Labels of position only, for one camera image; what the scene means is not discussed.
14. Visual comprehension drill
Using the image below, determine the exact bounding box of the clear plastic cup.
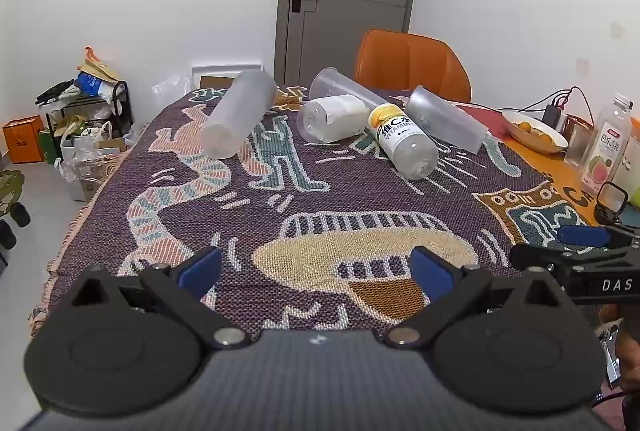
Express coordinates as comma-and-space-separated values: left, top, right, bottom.
296, 67, 396, 144

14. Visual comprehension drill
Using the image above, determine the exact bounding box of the yellow label drink bottle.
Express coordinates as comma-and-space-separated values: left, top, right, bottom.
367, 102, 440, 181

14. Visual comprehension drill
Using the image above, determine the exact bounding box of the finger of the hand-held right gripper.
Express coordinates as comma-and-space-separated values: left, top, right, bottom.
509, 243, 603, 283
556, 223, 640, 253

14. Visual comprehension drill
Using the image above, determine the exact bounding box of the white bowl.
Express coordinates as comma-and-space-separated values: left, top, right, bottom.
501, 108, 569, 155

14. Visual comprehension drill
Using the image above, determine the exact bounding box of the clear glass container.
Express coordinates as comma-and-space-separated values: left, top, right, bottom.
564, 114, 596, 169

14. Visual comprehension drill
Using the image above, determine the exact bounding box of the camouflage cloth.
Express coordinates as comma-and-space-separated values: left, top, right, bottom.
0, 170, 26, 216

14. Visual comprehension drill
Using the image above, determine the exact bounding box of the orange chair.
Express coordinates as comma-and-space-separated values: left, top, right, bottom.
354, 30, 472, 103

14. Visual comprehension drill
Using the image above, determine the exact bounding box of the clear plastic bag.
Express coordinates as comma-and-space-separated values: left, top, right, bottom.
151, 72, 193, 108

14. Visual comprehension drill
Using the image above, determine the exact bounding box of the pink label juice bottle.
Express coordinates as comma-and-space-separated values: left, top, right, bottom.
580, 93, 634, 198

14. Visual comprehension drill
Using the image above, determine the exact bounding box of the black framed mirror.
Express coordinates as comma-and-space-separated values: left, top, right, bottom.
595, 182, 630, 225

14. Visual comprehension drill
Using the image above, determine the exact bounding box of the short frosted plastic cup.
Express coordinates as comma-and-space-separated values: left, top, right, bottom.
404, 85, 488, 155

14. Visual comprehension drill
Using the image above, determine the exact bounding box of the orange box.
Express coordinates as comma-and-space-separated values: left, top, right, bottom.
2, 116, 47, 165

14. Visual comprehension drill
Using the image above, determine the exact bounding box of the black metal rack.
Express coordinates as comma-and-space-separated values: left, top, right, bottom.
35, 81, 134, 147

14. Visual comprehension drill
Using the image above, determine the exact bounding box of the tall frosted plastic cup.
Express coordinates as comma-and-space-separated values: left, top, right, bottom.
199, 70, 278, 160

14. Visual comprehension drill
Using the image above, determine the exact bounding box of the cardboard box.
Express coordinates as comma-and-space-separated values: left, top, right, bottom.
199, 75, 242, 91

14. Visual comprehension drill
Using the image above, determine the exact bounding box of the printed woven blanket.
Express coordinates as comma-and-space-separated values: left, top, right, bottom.
30, 84, 601, 348

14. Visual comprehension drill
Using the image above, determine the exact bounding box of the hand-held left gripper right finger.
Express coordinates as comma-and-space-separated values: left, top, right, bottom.
384, 247, 568, 349

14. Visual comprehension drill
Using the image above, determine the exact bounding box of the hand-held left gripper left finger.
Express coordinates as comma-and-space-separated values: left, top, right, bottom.
70, 246, 251, 349

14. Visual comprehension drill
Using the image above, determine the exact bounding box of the white shopping bag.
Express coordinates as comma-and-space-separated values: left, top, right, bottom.
60, 121, 113, 164

